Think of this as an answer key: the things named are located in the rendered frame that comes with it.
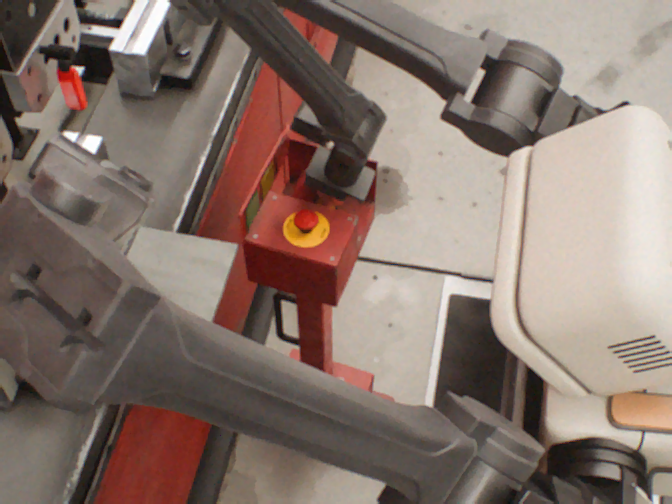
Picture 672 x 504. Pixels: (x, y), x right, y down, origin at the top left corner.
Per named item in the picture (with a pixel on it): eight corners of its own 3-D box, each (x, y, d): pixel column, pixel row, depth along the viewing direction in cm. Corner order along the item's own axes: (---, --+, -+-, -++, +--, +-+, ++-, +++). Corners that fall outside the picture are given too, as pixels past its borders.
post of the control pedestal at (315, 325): (325, 406, 198) (321, 265, 154) (301, 398, 199) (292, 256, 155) (333, 385, 201) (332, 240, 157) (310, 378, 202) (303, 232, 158)
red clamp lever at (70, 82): (87, 114, 109) (68, 54, 101) (55, 109, 110) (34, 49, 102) (92, 104, 110) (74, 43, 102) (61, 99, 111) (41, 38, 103)
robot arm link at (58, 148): (105, 261, 89) (151, 187, 88) (1, 200, 86) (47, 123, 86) (116, 244, 101) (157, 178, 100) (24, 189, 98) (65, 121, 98)
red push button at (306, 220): (313, 244, 142) (313, 230, 139) (290, 237, 143) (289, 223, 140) (322, 224, 144) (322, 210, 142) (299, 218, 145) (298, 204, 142)
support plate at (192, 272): (195, 371, 105) (194, 367, 104) (-12, 328, 108) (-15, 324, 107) (238, 248, 115) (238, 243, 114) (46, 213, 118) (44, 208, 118)
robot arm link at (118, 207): (13, 373, 51) (112, 211, 50) (-77, 320, 50) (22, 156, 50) (117, 266, 93) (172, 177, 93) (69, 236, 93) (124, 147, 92)
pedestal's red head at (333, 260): (336, 308, 149) (337, 244, 134) (246, 281, 152) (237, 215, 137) (375, 217, 160) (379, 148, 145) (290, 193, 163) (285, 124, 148)
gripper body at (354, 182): (316, 151, 148) (327, 123, 142) (373, 177, 149) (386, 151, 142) (302, 180, 145) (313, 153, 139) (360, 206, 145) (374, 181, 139)
